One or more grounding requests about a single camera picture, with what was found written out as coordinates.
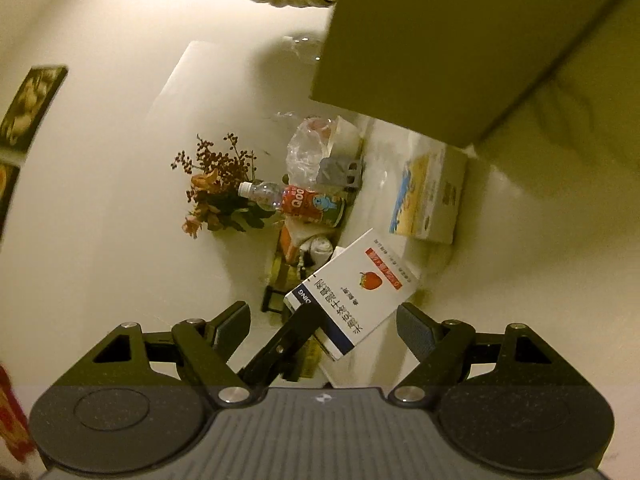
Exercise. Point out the yellow and blue cartoon box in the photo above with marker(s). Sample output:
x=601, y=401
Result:
x=425, y=195

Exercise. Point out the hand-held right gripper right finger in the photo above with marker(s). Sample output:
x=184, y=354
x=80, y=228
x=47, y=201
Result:
x=415, y=330

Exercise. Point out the large beige storage box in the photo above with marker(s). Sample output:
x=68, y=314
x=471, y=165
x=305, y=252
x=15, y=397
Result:
x=450, y=45

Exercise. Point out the clear plastic bag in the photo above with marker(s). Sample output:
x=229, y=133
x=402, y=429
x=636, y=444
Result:
x=307, y=150

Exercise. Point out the white marble desktop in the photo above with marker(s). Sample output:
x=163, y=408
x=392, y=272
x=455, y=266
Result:
x=525, y=270

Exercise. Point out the grey elephant holder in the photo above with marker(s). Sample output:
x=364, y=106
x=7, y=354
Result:
x=340, y=172

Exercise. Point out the dark painting with pale bread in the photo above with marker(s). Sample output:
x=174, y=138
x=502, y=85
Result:
x=35, y=105

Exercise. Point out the white bag with black pattern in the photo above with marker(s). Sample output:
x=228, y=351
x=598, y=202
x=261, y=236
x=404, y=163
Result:
x=320, y=247

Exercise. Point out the dried flower bouquet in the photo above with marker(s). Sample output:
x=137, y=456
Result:
x=220, y=185

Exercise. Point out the red patterned cloth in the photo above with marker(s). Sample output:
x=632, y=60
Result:
x=10, y=410

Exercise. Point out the dark painting with orange pie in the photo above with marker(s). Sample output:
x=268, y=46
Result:
x=7, y=200

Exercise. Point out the red label drink bottle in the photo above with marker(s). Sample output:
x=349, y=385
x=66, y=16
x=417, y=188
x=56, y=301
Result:
x=310, y=205

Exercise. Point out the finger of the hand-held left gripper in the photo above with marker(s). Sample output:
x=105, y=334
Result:
x=285, y=345

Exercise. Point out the white box with red fruit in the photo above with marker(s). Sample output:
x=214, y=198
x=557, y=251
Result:
x=360, y=290

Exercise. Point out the orange packet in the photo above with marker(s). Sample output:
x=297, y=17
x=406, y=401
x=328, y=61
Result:
x=290, y=240

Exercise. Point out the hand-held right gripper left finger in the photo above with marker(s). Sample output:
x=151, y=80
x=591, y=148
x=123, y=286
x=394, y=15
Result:
x=232, y=327

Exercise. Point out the yellow packet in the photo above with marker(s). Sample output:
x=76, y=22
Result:
x=282, y=270

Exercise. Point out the small black toy cart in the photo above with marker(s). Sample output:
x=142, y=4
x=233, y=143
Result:
x=275, y=300

